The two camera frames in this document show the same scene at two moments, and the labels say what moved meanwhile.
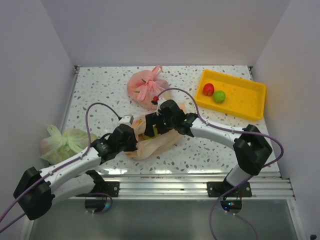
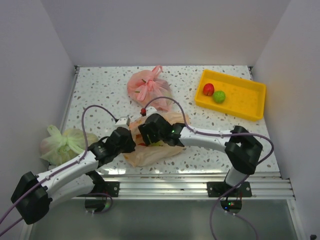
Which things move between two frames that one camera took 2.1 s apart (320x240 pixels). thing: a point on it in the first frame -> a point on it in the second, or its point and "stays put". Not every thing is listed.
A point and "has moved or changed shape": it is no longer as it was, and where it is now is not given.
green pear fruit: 155,132 has moved or changed shape
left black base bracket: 111,188 stays put
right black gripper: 152,119 -> 145,130
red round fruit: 208,89 stays put
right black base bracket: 217,189 stays put
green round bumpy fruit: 219,96 stays put
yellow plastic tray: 244,99 stays put
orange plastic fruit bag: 182,105 -> 145,154
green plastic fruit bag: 55,146 stays put
